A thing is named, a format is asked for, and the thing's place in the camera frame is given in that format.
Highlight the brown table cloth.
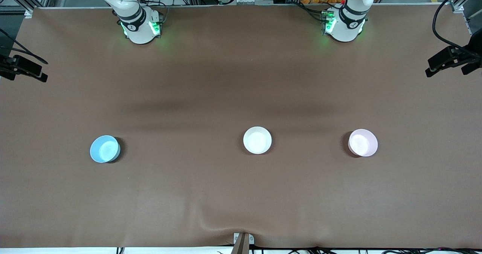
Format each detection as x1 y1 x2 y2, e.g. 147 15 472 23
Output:
0 3 482 249

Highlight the light blue bowl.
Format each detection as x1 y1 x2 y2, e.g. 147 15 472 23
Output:
90 135 121 164

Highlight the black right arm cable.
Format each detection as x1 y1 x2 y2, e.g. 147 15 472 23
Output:
0 28 49 65

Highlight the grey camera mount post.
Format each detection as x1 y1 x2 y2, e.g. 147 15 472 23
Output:
233 232 255 254

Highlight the white bowl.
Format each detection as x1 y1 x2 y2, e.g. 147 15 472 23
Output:
243 126 272 155

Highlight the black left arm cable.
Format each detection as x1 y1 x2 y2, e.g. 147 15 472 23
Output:
432 0 482 55

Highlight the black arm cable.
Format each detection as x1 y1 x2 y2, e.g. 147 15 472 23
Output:
432 0 482 55
0 28 49 65

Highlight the light pink bowl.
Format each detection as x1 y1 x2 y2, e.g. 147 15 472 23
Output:
348 129 378 157

